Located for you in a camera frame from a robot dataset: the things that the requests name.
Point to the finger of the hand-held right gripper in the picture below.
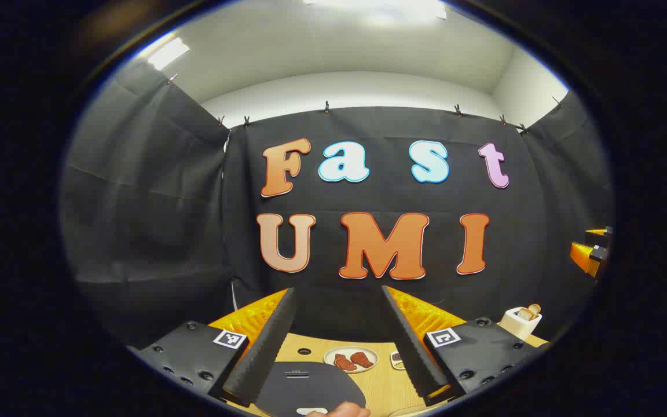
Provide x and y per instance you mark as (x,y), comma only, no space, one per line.
(600,232)
(587,258)

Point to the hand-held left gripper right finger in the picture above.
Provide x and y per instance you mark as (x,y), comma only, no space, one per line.
(411,347)

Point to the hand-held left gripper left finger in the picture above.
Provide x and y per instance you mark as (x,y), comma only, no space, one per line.
(264,353)

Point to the dark grey rice cooker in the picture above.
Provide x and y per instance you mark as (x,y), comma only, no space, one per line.
(310,385)

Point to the white divided grain dish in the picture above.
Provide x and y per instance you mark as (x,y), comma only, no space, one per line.
(397,360)

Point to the red meat piece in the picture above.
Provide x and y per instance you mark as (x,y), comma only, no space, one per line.
(362,359)
(343,362)

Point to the white round plate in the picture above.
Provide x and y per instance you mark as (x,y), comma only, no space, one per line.
(333,352)

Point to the toast bread slices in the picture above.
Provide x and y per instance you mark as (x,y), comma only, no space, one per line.
(532,310)

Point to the white toaster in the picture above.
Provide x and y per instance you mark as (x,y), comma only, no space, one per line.
(517,327)

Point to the black backdrop cloth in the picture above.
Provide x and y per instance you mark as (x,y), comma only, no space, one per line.
(160,220)

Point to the row of cloth clips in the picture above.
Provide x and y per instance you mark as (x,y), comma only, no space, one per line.
(326,107)

